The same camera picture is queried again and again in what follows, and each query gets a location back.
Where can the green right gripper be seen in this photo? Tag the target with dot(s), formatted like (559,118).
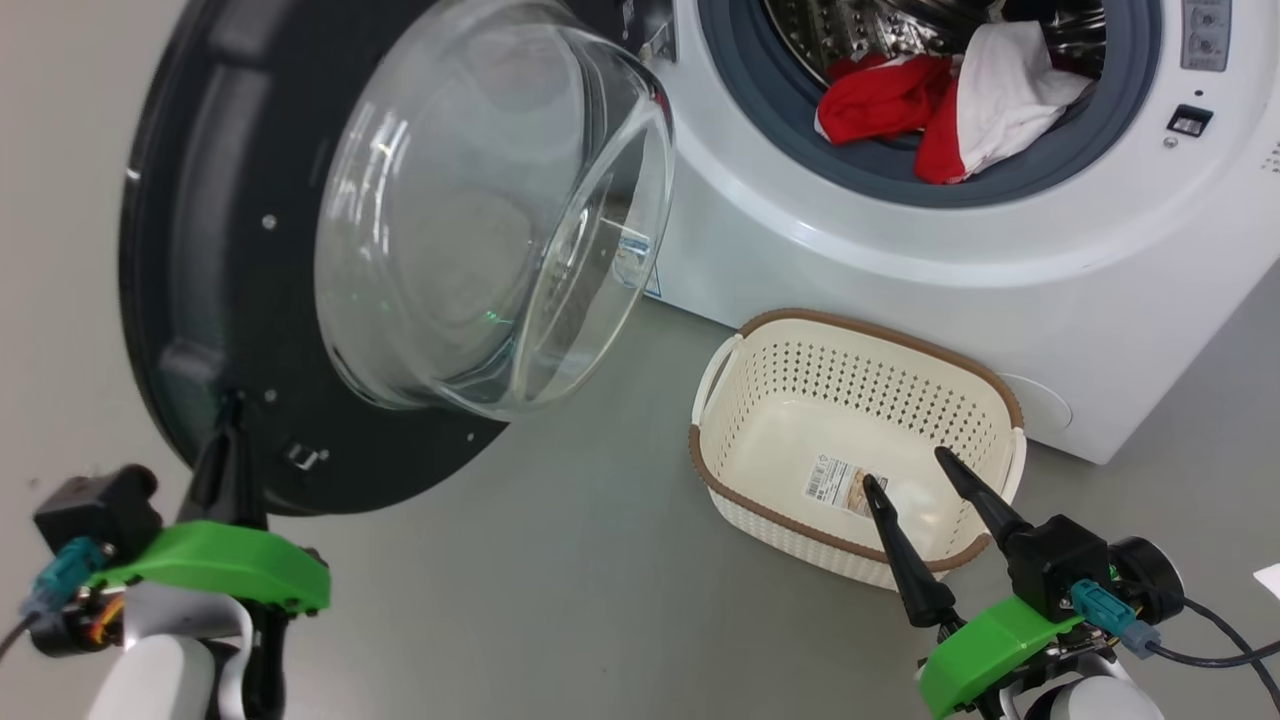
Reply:
(990,645)

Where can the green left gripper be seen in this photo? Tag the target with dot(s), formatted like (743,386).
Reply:
(230,560)

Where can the black round glass washer door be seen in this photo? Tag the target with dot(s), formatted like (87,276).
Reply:
(200,250)

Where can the red and white garment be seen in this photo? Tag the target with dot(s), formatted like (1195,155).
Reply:
(880,100)

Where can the cream basket with brown rim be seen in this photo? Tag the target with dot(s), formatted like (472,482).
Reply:
(760,510)

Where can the white front-load washing machine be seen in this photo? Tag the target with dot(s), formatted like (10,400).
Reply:
(900,260)

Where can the grey rubber door gasket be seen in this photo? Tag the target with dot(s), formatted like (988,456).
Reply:
(740,70)

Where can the steel washer drum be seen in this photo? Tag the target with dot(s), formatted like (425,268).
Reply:
(870,25)

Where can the round white filter cover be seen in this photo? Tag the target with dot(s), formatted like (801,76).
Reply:
(1045,405)

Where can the white paper sheet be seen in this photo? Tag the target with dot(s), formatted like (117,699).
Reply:
(1270,582)

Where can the blue energy label sticker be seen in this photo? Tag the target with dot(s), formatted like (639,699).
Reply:
(640,275)

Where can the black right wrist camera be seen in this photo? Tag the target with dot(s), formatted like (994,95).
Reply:
(1055,565)

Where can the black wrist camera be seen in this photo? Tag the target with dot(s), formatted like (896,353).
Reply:
(95,510)
(1055,565)

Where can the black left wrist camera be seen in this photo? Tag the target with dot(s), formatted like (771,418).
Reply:
(95,510)

